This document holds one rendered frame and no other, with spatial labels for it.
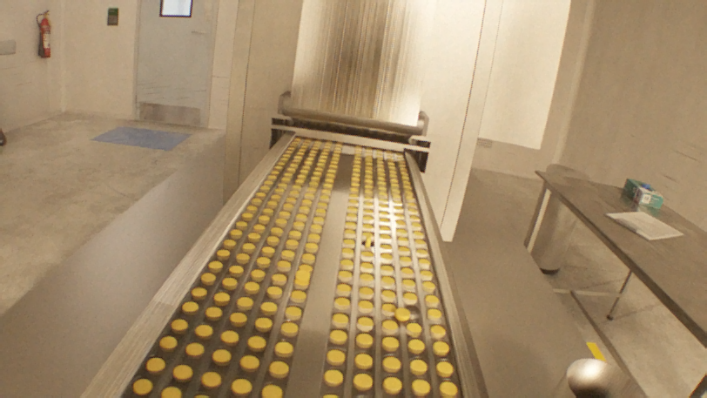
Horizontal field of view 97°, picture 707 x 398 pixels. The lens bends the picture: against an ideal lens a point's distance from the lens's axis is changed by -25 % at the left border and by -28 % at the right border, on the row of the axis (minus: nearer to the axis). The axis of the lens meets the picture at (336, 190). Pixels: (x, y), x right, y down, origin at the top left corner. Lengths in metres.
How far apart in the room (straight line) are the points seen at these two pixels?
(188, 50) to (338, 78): 4.02
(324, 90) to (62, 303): 0.47
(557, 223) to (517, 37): 1.85
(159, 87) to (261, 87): 4.11
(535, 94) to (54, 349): 0.83
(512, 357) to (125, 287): 0.50
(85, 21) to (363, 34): 4.86
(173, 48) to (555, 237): 4.02
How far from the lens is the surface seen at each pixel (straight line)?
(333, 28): 0.61
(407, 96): 0.62
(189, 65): 4.59
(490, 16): 0.70
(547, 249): 2.58
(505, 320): 0.61
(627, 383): 0.45
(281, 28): 0.69
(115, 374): 0.24
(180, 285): 0.30
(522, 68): 0.79
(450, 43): 0.69
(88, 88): 5.35
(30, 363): 0.49
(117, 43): 5.04
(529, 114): 0.80
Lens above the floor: 1.13
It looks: 21 degrees down
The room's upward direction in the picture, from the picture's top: 8 degrees clockwise
